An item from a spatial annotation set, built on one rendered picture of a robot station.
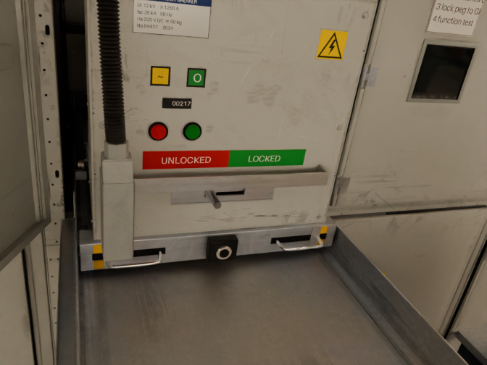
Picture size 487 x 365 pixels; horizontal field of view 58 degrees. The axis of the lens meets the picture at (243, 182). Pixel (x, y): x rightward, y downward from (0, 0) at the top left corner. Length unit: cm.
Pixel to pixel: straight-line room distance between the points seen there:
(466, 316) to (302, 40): 146
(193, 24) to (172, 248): 42
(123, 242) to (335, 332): 41
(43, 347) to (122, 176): 74
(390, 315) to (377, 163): 50
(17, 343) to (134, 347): 57
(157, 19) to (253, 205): 40
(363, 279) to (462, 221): 73
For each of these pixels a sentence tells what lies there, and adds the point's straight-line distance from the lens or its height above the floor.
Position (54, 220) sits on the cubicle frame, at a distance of 109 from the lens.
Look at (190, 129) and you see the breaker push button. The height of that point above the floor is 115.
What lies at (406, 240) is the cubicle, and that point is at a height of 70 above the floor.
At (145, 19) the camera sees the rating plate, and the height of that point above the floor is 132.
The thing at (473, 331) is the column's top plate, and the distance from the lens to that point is 116.
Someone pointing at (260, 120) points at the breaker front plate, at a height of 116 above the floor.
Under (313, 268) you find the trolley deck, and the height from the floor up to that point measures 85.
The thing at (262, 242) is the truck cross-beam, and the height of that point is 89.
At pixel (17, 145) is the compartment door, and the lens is 98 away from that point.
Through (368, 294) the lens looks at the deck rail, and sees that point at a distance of 95.
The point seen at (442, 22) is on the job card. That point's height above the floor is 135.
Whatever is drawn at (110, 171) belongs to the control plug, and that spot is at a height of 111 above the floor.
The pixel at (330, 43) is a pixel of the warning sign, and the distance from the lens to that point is 84.
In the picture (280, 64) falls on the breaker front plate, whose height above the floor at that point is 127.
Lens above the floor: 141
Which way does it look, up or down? 26 degrees down
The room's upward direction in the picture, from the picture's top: 8 degrees clockwise
